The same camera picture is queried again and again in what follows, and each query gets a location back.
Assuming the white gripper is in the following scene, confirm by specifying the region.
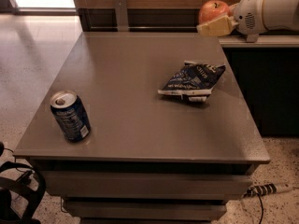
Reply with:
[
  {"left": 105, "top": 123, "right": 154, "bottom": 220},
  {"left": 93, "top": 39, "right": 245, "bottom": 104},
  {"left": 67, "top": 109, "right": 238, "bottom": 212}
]
[{"left": 196, "top": 0, "right": 267, "bottom": 36}]

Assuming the red apple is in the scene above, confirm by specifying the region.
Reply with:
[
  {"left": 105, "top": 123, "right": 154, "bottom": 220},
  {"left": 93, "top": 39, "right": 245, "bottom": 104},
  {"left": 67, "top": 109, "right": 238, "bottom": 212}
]
[{"left": 198, "top": 0, "right": 230, "bottom": 24}]

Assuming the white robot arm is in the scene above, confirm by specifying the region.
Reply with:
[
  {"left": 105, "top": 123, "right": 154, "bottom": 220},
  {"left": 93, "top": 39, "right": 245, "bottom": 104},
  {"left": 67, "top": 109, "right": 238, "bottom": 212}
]
[{"left": 197, "top": 0, "right": 299, "bottom": 36}]

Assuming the blue pepsi can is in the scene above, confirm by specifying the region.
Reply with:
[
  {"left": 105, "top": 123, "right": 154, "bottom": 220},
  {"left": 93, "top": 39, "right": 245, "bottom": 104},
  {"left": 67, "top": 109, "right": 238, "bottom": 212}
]
[{"left": 50, "top": 90, "right": 91, "bottom": 142}]

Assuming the blue chip bag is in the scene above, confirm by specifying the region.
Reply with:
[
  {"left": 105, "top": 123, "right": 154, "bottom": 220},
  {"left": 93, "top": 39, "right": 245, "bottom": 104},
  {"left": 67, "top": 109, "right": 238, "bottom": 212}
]
[{"left": 158, "top": 61, "right": 226, "bottom": 103}]

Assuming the grey drawer cabinet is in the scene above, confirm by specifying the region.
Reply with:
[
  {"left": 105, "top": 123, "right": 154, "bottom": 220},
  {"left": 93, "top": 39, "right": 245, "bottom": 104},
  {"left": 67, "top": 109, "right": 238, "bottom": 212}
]
[{"left": 15, "top": 33, "right": 270, "bottom": 224}]

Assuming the white power strip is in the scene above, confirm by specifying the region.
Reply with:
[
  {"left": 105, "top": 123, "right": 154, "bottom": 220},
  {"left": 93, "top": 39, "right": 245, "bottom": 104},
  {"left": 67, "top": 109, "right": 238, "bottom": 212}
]
[{"left": 243, "top": 183, "right": 293, "bottom": 198}]

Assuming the black chair base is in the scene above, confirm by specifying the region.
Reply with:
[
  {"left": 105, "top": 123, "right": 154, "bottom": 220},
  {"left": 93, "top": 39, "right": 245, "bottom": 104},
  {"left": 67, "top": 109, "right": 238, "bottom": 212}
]
[{"left": 0, "top": 141, "right": 47, "bottom": 224}]

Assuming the right metal bracket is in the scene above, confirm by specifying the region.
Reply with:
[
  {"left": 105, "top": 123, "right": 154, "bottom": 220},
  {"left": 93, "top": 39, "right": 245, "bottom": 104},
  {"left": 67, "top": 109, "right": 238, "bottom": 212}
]
[{"left": 245, "top": 34, "right": 259, "bottom": 43}]

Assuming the metal bracket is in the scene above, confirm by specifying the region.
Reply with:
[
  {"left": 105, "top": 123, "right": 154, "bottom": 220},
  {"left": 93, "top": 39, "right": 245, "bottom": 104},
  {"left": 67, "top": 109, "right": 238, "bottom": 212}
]
[
  {"left": 245, "top": 34, "right": 259, "bottom": 43},
  {"left": 113, "top": 0, "right": 129, "bottom": 32}
]

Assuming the left metal bracket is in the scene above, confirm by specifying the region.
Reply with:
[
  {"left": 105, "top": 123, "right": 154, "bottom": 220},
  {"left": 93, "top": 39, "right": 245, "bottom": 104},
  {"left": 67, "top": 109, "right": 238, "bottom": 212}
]
[{"left": 113, "top": 0, "right": 129, "bottom": 32}]

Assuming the black power cable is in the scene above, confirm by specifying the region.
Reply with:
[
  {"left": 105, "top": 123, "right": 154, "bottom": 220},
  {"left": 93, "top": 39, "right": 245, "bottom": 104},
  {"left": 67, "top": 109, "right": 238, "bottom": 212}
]
[{"left": 252, "top": 192, "right": 265, "bottom": 224}]

